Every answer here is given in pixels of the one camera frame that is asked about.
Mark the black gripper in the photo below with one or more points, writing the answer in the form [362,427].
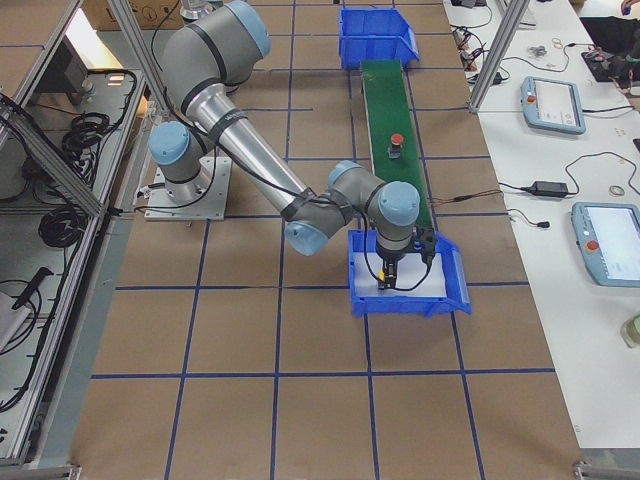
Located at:
[389,261]

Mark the red push button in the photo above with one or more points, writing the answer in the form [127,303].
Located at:
[395,146]

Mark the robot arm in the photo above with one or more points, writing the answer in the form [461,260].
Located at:
[220,49]

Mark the blue bin with buttons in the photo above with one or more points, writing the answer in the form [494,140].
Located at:
[375,34]

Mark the white foam pad receiving bin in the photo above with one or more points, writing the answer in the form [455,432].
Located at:
[411,269]

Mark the blue receiving bin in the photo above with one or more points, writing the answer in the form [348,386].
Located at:
[457,296]

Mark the green conveyor belt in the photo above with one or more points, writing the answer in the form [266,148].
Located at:
[387,112]

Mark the black power adapter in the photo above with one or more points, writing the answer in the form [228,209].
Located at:
[549,189]

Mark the near teach pendant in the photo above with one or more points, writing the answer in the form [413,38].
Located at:
[607,236]

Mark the teach pendant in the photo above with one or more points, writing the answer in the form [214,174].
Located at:
[607,236]
[552,105]

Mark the far teach pendant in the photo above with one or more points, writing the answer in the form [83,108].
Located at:
[552,105]

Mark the cardboard box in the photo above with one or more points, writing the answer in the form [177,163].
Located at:
[148,13]

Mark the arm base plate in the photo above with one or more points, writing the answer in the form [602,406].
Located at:
[203,199]

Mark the aluminium frame post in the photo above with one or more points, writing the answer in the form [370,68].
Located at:
[504,35]

